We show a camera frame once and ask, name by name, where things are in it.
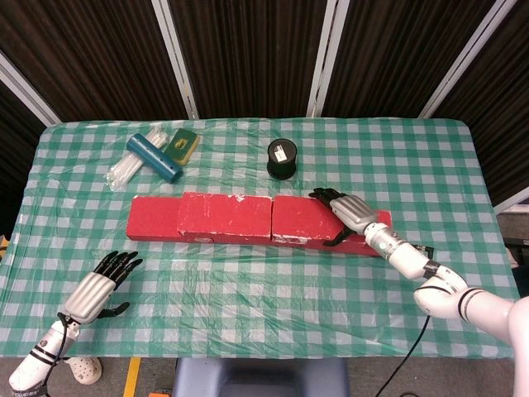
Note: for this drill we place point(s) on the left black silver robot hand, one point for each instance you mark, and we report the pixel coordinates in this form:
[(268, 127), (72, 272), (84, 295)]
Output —
[(89, 297)]

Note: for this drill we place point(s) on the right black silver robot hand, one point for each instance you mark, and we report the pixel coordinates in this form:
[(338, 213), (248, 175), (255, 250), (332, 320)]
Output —
[(353, 213)]

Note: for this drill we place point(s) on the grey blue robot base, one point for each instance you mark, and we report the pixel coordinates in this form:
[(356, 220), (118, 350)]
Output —
[(260, 378)]

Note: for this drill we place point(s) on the white clog shoe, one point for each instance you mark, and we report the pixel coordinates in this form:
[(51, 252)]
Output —
[(84, 370)]

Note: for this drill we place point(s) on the dark green mesh cup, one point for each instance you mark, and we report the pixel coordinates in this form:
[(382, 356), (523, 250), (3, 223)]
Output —
[(282, 159)]

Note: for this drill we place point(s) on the yellow floor tape strip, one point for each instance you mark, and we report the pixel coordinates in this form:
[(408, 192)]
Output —
[(132, 378)]

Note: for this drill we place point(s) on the green white checkered tablecloth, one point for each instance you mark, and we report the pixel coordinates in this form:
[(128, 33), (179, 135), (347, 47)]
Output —
[(256, 302)]

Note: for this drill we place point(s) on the bundle of clear straws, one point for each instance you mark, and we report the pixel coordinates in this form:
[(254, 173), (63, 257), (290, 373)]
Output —
[(124, 169)]

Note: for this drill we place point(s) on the blue cylindrical tube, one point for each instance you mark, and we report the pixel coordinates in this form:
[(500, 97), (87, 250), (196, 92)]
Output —
[(155, 157)]

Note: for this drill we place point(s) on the green yellow sponge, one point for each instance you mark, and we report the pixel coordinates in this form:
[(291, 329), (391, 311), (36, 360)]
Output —
[(182, 144)]

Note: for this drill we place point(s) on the white partition frame post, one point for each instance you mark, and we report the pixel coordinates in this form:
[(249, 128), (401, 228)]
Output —
[(326, 62), (463, 62), (512, 200), (25, 89), (175, 62)]

